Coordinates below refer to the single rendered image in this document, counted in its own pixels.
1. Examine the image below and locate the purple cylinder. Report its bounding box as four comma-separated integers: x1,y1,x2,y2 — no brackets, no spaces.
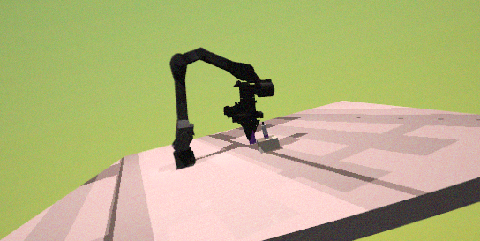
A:
249,131,257,145

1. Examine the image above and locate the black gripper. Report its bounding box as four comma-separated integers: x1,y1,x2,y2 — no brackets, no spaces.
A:
232,98,264,140

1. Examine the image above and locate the cream block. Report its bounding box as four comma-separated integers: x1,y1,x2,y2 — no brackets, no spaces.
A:
257,135,281,153

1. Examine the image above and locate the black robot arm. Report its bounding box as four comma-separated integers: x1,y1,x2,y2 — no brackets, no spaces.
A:
169,47,274,170

